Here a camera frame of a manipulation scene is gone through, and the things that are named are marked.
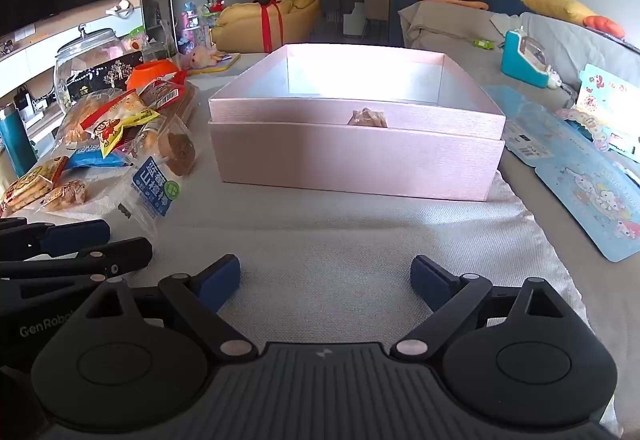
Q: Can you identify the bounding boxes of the yellow red snack packet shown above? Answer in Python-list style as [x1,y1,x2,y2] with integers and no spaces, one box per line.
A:
[80,92,161,158]

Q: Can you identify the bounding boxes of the red yellow biscuit packet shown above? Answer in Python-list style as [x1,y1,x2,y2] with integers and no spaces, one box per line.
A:
[0,155,68,216]

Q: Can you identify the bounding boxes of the blue snack packet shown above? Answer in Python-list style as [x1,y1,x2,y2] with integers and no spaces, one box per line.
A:
[65,142,133,171]

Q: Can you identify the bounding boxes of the beige chair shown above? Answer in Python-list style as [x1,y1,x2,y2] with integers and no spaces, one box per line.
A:
[362,0,391,41]

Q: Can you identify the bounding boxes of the yellow bag with red strap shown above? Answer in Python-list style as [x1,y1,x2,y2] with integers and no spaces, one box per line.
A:
[212,0,323,53]

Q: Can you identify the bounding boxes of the glass jar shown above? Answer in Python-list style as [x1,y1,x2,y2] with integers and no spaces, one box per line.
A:
[52,26,133,113]

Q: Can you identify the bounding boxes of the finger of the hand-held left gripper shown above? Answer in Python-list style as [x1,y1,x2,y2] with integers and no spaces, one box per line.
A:
[0,237,153,282]
[0,217,111,262]

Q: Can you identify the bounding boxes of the small clear cracker packet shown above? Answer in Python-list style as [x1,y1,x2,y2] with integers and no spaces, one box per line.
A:
[40,180,93,213]

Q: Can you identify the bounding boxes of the grey sofa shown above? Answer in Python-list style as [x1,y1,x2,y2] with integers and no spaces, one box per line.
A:
[397,0,640,121]

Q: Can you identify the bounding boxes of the blue label hawthorn packet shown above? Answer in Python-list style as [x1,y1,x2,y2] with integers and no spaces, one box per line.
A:
[117,117,198,233]

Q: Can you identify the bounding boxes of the blue cartoon card packs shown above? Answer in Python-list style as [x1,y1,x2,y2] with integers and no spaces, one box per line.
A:
[535,155,640,263]

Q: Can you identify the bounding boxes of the colourful kids bottle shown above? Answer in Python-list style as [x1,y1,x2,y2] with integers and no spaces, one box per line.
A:
[177,1,198,52]

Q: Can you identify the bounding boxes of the black printed box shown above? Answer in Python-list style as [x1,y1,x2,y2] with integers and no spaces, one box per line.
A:
[65,51,146,101]

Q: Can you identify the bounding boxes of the pink plush toy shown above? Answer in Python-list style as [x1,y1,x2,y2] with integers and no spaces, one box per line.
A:
[179,45,221,71]

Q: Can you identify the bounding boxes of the white television cabinet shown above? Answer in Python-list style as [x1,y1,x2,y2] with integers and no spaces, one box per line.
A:
[0,0,146,121]

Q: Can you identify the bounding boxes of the red ribbon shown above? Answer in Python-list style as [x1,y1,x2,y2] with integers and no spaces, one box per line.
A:
[255,0,284,53]

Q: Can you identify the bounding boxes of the orange pillow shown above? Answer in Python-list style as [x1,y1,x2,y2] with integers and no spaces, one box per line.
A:
[582,15,626,40]

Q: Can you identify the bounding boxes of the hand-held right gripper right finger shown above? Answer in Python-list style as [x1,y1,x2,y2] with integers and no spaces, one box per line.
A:
[390,255,571,363]

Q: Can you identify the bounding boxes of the orange bolster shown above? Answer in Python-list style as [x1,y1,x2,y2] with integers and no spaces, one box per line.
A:
[417,0,488,11]

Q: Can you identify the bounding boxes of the pink gift box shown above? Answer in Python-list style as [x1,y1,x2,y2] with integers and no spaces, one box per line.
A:
[207,44,507,203]

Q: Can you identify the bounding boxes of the blue barcode sheet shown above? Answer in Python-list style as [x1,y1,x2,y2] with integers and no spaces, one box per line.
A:
[482,85,601,173]

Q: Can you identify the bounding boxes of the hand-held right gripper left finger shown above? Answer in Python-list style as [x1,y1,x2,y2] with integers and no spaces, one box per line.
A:
[87,254,258,363]

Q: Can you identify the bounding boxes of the teal bottle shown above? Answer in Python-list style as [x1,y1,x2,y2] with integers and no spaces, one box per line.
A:
[0,102,38,178]

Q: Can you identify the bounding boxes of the clear bread rolls bag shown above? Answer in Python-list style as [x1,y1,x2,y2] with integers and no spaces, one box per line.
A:
[55,90,131,151]

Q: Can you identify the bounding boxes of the orange bowl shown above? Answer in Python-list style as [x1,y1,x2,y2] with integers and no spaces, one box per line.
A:
[126,60,181,91]

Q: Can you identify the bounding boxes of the cartoon printed card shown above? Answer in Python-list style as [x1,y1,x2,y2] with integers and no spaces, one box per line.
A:
[565,64,640,151]

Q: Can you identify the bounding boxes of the yellow pillow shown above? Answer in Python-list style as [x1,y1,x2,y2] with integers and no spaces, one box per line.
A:
[520,0,598,26]

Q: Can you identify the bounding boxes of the teal toy machine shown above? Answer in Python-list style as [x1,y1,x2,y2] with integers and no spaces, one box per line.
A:
[501,27,551,91]

